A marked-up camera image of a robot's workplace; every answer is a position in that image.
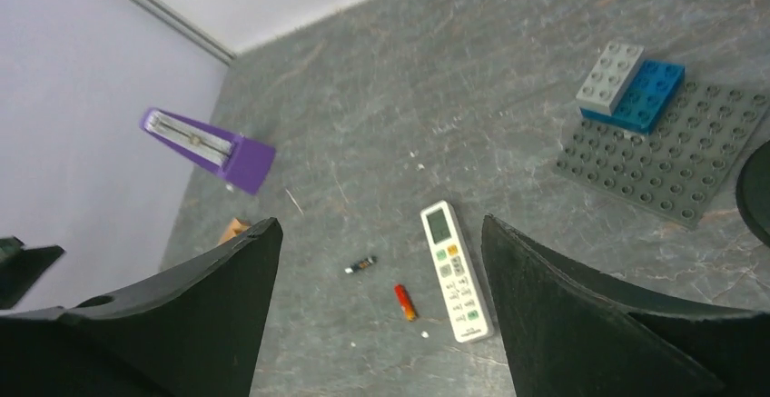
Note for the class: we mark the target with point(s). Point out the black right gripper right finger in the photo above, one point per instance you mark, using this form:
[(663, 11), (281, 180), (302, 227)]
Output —
[(571, 330)]

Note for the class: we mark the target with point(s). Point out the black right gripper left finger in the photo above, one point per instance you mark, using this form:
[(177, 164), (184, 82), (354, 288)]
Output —
[(192, 330)]

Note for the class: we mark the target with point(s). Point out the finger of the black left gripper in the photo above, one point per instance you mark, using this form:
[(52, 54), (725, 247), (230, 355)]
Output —
[(21, 268)]

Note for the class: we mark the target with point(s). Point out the white remote control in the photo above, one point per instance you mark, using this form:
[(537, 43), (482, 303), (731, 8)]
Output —
[(465, 303)]

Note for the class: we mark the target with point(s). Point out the red orange battery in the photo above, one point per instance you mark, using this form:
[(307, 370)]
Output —
[(405, 302)]

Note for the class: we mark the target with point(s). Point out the black blue battery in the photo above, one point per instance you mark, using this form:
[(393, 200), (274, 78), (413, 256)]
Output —
[(361, 265)]

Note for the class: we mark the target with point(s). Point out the wooden block piece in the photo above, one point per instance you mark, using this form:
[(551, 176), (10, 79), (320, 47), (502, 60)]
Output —
[(235, 227)]

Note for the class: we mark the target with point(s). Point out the grey lego baseplate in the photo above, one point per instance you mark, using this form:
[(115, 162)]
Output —
[(676, 171)]

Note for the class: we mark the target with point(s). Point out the blue lego brick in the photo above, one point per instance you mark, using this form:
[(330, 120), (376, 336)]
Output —
[(645, 99)]

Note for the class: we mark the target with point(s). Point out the grey lego brick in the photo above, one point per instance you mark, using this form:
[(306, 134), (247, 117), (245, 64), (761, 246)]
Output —
[(610, 76)]

